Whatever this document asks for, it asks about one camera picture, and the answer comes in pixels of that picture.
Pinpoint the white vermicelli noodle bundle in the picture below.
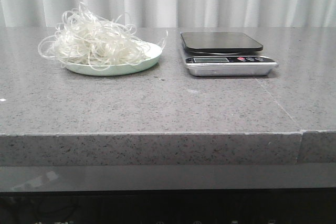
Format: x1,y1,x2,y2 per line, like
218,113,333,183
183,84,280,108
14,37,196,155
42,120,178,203
37,2,168,72

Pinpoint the light green round plate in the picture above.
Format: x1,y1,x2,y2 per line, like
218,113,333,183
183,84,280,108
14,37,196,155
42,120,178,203
65,42,162,77

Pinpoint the silver black kitchen scale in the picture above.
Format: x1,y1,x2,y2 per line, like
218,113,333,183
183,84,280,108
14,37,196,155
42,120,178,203
181,31,278,77

